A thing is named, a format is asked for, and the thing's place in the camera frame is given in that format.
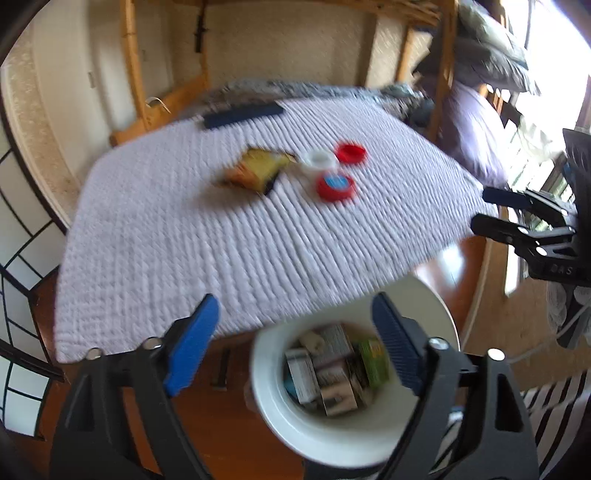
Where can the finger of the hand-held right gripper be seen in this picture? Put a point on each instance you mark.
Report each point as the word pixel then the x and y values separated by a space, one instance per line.
pixel 505 196
pixel 494 225

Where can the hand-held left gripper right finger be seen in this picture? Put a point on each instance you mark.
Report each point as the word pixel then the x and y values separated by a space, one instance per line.
pixel 397 346

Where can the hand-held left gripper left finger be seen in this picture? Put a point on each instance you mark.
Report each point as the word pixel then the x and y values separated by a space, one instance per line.
pixel 191 350

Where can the white round bin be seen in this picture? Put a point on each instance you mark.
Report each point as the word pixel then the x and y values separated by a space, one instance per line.
pixel 323 434

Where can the pile of small cartons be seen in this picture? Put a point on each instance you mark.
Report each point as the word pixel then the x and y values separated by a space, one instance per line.
pixel 332 369

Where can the purple pillow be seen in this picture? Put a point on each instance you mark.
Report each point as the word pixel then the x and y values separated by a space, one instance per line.
pixel 475 134

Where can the white waffle blanket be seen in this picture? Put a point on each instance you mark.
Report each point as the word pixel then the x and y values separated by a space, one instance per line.
pixel 184 230

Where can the grey folded duvet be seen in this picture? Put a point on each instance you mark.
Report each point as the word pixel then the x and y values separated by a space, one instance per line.
pixel 489 55

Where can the plain red lid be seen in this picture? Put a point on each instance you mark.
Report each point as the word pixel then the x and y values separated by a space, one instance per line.
pixel 351 153

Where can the red lid with blue label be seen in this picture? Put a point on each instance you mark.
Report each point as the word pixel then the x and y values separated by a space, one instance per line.
pixel 335 186

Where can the black and white striped rug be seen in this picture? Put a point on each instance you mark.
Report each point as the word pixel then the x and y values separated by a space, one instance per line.
pixel 554 415

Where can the black framed folding screen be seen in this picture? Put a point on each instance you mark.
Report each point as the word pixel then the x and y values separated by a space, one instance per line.
pixel 18 286

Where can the white bottle cap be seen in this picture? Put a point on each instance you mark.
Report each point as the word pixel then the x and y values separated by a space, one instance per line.
pixel 319 160

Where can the yellow snack packet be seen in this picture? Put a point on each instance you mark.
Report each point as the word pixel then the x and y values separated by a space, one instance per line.
pixel 251 170

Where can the black flat case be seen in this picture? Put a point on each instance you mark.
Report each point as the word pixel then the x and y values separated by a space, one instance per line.
pixel 242 116

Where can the grey patterned duvet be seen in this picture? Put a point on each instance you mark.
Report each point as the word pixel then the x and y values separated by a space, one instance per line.
pixel 277 87

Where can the white door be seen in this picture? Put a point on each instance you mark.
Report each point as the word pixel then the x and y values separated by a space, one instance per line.
pixel 111 55

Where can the wooden bunk bed frame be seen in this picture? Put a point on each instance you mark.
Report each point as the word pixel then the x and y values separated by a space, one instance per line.
pixel 134 69

